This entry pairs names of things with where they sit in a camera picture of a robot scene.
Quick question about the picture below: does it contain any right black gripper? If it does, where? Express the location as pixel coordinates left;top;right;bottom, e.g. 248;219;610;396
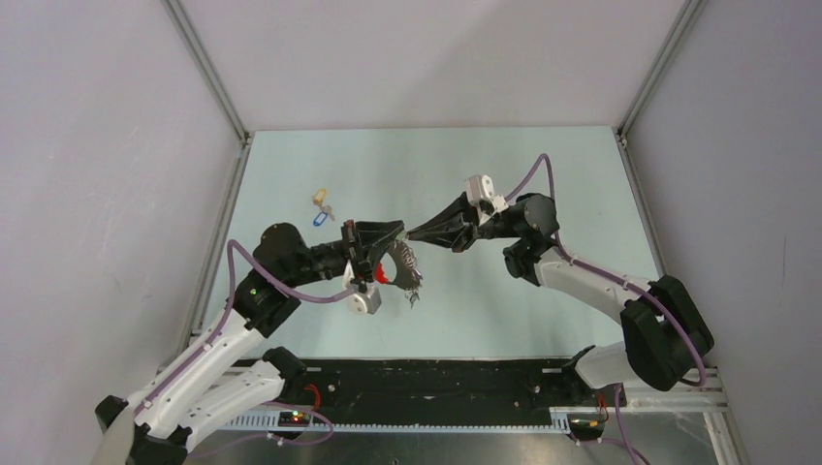
406;191;522;254

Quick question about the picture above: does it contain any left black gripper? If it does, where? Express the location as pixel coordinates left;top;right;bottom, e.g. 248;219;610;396
283;219;403;288

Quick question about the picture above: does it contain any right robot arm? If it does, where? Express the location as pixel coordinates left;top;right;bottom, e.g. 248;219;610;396
407;194;714;405

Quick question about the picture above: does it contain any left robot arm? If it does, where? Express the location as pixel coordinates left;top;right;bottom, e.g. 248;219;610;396
92;220;404;464

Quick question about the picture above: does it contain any key with yellow tag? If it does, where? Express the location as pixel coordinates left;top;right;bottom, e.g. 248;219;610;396
312;188;328;206

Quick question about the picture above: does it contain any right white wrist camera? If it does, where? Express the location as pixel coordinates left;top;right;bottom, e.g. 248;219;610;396
465;174;509;226

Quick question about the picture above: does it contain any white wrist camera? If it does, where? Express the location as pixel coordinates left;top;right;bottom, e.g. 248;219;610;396
342;262;382;315
465;174;509;226

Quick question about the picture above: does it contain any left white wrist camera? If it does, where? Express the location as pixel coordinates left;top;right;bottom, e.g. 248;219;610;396
342;262;382;315

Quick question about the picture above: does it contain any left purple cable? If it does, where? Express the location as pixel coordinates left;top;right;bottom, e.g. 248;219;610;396
131;238;358;419

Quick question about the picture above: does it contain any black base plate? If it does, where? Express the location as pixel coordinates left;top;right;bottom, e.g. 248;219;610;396
276;358;599;426

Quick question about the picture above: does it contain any grey slotted cable duct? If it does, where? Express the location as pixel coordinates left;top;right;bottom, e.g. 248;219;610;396
218;410;570;434

